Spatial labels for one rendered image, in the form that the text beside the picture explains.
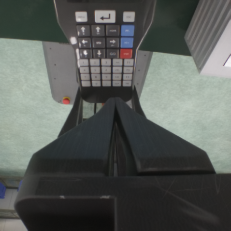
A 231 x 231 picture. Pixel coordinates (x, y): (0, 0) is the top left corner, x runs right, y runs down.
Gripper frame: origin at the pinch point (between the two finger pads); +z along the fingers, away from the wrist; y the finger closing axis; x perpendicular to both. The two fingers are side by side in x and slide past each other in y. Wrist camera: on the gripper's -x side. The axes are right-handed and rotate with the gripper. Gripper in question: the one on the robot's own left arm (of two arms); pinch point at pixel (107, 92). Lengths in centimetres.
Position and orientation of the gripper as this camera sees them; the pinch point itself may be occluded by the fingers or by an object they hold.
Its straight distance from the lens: 27.4
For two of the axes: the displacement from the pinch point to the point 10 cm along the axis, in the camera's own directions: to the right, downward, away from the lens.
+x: -0.2, 1.3, 9.9
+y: -10.0, 0.0, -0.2
